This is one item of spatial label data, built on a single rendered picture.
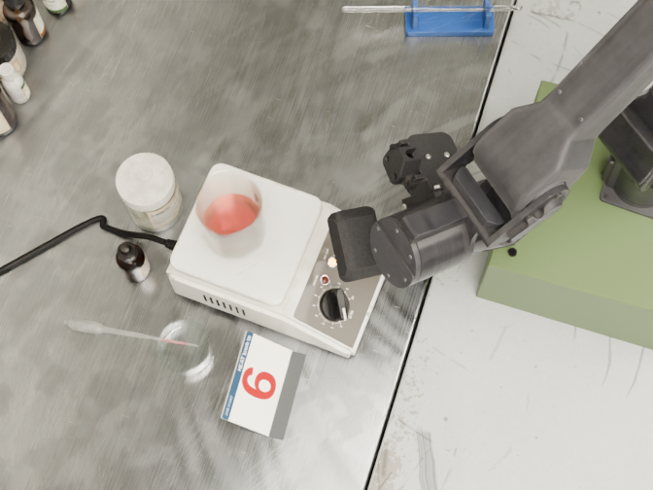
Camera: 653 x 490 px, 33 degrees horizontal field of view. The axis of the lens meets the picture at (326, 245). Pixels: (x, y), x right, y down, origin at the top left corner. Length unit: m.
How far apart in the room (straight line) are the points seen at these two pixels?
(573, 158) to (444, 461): 0.40
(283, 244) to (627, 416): 0.38
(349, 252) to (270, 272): 0.15
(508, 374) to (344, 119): 0.33
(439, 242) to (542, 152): 0.10
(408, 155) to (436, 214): 0.13
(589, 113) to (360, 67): 0.49
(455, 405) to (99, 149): 0.47
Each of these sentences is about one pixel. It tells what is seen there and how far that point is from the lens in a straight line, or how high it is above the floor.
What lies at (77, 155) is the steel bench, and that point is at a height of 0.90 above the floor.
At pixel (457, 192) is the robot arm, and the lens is 0.88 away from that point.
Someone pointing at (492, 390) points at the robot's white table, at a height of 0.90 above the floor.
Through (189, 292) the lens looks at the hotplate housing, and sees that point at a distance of 1.14.
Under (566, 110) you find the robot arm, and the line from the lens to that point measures 0.84.
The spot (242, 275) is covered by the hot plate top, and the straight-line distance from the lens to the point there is 1.08.
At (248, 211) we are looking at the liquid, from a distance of 1.07.
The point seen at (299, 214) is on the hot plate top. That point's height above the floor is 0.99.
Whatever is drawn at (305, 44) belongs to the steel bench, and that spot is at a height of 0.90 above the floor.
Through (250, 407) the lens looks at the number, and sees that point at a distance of 1.12.
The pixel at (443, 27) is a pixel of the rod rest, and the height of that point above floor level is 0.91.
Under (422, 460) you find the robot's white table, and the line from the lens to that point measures 1.13.
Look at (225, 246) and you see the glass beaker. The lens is 1.05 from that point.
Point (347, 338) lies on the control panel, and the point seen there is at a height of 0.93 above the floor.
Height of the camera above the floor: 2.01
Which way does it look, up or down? 70 degrees down
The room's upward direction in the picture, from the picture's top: 2 degrees counter-clockwise
